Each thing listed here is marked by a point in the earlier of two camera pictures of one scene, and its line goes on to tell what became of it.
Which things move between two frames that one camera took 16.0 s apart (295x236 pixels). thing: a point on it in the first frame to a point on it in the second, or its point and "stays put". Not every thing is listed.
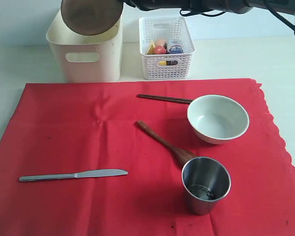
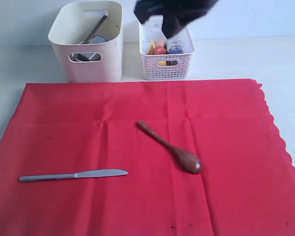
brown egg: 161,42 stays put
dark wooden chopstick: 165,97 to 94,29
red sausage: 160,49 stays put
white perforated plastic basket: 166,66 stays put
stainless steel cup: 205,180 to 89,57
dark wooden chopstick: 168,100 to 96,30
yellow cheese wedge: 151,50 stays put
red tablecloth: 76,127 stays put
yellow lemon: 162,63 stays put
